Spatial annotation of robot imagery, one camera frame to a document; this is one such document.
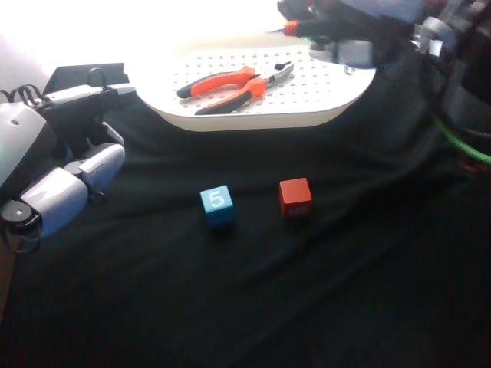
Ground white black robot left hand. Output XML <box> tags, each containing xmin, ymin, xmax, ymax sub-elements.
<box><xmin>0</xmin><ymin>67</ymin><xmax>137</xmax><ymax>255</ymax></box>

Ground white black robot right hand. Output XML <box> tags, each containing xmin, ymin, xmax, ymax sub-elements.
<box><xmin>277</xmin><ymin>0</ymin><xmax>423</xmax><ymax>67</ymax></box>

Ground orange black utility knife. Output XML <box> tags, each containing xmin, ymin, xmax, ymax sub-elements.
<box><xmin>266</xmin><ymin>18</ymin><xmax>304</xmax><ymax>38</ymax></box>

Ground orange black pliers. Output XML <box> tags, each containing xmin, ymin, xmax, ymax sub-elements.
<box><xmin>176</xmin><ymin>61</ymin><xmax>295</xmax><ymax>117</ymax></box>

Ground white perforated plastic tray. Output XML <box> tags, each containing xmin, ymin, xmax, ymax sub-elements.
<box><xmin>136</xmin><ymin>36</ymin><xmax>377</xmax><ymax>133</ymax></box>

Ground blue number cube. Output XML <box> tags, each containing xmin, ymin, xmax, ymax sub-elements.
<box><xmin>199</xmin><ymin>185</ymin><xmax>236</xmax><ymax>230</ymax></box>

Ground red number cube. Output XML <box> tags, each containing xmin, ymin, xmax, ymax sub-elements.
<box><xmin>278</xmin><ymin>177</ymin><xmax>313</xmax><ymax>221</ymax></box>

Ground black table cloth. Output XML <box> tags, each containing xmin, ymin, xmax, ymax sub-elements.
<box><xmin>0</xmin><ymin>49</ymin><xmax>491</xmax><ymax>368</ymax></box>

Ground green cable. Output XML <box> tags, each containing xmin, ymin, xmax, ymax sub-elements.
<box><xmin>431</xmin><ymin>114</ymin><xmax>491</xmax><ymax>166</ymax></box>

